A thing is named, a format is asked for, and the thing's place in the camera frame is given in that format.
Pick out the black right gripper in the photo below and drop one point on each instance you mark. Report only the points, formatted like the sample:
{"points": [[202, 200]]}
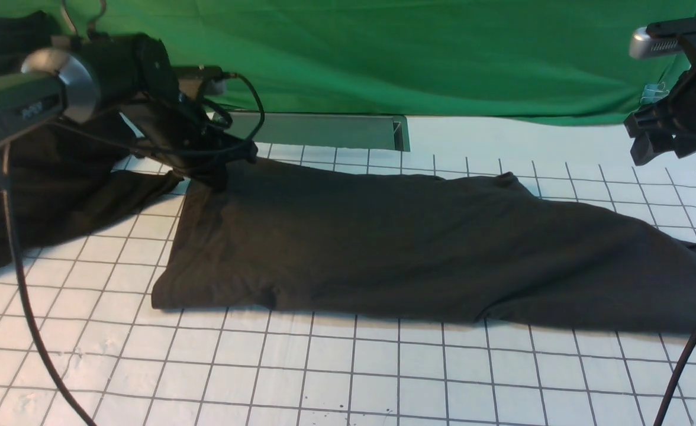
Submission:
{"points": [[660, 128]]}

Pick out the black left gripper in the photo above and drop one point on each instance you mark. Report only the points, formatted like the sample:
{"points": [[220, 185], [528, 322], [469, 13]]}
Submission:
{"points": [[187, 140]]}

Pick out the dark gray long-sleeved shirt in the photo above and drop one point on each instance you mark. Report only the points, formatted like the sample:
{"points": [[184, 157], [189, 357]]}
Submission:
{"points": [[418, 247]]}

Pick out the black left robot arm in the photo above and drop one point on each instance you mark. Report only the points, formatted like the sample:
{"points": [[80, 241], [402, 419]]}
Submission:
{"points": [[123, 91]]}

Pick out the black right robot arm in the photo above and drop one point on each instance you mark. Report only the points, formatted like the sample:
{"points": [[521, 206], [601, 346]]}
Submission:
{"points": [[683, 94]]}

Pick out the metal binder clip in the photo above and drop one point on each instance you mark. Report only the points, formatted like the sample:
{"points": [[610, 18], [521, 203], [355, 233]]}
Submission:
{"points": [[654, 92]]}

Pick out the gray metal tray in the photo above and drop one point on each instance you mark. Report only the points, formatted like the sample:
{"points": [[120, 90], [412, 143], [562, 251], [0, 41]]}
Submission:
{"points": [[350, 131]]}

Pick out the pile of black clothes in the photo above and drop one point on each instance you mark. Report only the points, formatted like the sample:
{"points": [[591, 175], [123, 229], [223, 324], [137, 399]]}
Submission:
{"points": [[63, 184]]}

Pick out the green backdrop cloth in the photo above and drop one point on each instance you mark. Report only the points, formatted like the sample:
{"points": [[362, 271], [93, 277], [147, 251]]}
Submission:
{"points": [[561, 63]]}

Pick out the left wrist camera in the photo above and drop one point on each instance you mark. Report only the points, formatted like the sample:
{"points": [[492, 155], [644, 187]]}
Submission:
{"points": [[199, 82]]}

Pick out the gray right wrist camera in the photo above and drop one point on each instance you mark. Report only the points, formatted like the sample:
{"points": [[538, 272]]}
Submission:
{"points": [[665, 38]]}

